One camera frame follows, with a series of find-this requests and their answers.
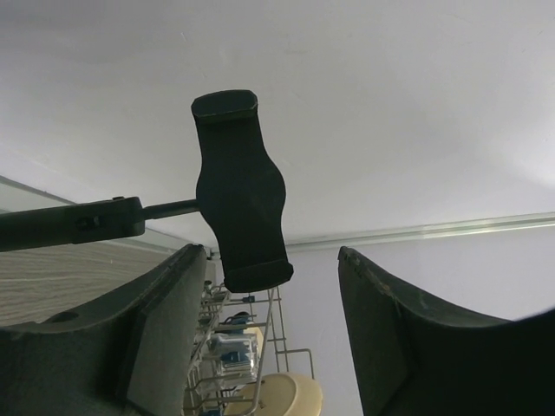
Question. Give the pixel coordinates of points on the clear drinking glass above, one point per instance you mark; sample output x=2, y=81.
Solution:
x=236, y=355

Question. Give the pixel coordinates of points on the rear tan decorated plate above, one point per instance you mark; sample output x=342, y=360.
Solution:
x=289, y=394

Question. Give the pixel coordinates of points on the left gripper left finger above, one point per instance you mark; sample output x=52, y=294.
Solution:
x=124, y=353

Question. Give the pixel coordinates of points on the grey wire dish rack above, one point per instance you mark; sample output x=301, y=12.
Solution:
x=206, y=393

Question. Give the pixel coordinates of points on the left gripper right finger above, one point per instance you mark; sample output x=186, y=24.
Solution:
x=417, y=354

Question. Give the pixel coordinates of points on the black phone stand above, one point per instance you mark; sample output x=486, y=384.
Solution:
x=240, y=193

